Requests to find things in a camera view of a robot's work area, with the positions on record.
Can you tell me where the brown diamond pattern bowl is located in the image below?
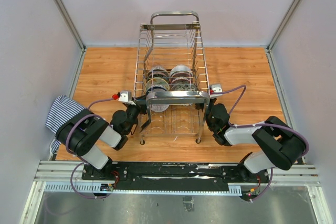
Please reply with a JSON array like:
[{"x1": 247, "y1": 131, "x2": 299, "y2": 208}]
[{"x1": 149, "y1": 66, "x2": 167, "y2": 73}]

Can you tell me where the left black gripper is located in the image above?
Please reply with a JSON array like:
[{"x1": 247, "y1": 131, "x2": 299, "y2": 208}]
[{"x1": 125, "y1": 95, "x2": 150, "y2": 134}]

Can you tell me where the red geometric pattern bowl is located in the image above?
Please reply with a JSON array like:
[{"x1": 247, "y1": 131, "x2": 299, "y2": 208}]
[{"x1": 170, "y1": 71, "x2": 193, "y2": 78}]

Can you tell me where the grey slotted cable duct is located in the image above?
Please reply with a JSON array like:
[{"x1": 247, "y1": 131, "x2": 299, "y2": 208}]
[{"x1": 44, "y1": 182, "x2": 242, "y2": 196}]

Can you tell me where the striped line pattern bowl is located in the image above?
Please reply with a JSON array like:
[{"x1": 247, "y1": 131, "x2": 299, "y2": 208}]
[{"x1": 150, "y1": 104, "x2": 170, "y2": 113}]

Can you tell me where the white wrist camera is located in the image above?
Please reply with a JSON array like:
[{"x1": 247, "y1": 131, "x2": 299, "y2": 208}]
[
  {"x1": 118, "y1": 90, "x2": 132, "y2": 103},
  {"x1": 209, "y1": 83, "x2": 223, "y2": 97}
]

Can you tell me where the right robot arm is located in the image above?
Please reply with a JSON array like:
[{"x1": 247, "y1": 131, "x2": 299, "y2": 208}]
[{"x1": 196, "y1": 99, "x2": 309, "y2": 182}]

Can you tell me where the blue triangle pattern bowl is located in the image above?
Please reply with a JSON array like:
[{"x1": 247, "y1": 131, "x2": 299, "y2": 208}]
[{"x1": 145, "y1": 84, "x2": 167, "y2": 95}]

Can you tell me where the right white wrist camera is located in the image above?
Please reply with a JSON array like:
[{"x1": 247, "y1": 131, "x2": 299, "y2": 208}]
[{"x1": 209, "y1": 83, "x2": 223, "y2": 97}]

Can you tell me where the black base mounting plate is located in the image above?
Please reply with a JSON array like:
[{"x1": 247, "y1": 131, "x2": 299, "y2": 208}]
[{"x1": 81, "y1": 162, "x2": 269, "y2": 187}]

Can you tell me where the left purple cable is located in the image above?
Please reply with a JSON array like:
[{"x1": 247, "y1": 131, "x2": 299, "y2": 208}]
[{"x1": 44, "y1": 93, "x2": 121, "y2": 216}]

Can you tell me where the plain white bowl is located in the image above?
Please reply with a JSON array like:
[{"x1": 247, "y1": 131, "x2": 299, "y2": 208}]
[{"x1": 170, "y1": 65, "x2": 191, "y2": 75}]

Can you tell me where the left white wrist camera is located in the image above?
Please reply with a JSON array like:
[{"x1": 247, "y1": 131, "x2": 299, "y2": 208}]
[{"x1": 118, "y1": 90, "x2": 132, "y2": 103}]

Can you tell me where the yellow rim leaf bowl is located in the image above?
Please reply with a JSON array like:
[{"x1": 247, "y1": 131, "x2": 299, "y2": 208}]
[{"x1": 145, "y1": 77, "x2": 170, "y2": 90}]

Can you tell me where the red ikat pattern bowl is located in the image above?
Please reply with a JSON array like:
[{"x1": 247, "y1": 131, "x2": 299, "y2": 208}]
[{"x1": 170, "y1": 77, "x2": 193, "y2": 85}]

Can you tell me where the silver wire dish rack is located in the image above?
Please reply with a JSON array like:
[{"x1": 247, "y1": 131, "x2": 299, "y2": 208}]
[{"x1": 134, "y1": 10, "x2": 210, "y2": 145}]

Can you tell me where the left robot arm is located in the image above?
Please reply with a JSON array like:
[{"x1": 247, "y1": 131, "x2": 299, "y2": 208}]
[{"x1": 55, "y1": 104, "x2": 146, "y2": 180}]

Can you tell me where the black leaf coral bowl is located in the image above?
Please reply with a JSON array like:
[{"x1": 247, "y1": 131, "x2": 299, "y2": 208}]
[{"x1": 148, "y1": 71, "x2": 169, "y2": 79}]

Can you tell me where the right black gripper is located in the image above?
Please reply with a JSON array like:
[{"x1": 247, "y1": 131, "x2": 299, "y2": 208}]
[{"x1": 195, "y1": 89, "x2": 216, "y2": 130}]

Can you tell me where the aluminium frame rail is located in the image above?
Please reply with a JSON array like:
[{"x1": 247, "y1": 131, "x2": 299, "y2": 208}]
[{"x1": 54, "y1": 0, "x2": 86, "y2": 51}]

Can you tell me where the black floral red bowl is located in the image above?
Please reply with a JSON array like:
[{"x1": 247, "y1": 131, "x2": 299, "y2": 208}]
[{"x1": 171, "y1": 83, "x2": 198, "y2": 91}]

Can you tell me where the blue striped cloth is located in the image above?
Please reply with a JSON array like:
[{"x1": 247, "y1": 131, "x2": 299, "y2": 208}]
[{"x1": 45, "y1": 95, "x2": 88, "y2": 155}]

